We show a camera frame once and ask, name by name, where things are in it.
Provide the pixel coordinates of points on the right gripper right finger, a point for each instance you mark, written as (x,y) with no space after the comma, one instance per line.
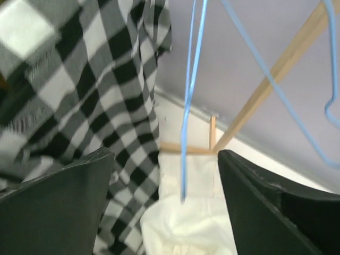
(271,214)

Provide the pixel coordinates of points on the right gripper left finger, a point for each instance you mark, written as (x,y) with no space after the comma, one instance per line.
(58,213)

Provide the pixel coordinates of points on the light blue wire hanger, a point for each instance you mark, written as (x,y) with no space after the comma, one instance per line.
(272,25)

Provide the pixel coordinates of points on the blue hanger of white shirt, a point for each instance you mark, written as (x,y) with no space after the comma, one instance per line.
(191,75)

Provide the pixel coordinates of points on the black white checked shirt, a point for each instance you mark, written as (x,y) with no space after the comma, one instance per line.
(76,77)

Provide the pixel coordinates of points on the wooden clothes rack frame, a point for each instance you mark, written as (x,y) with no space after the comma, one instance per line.
(265,85)

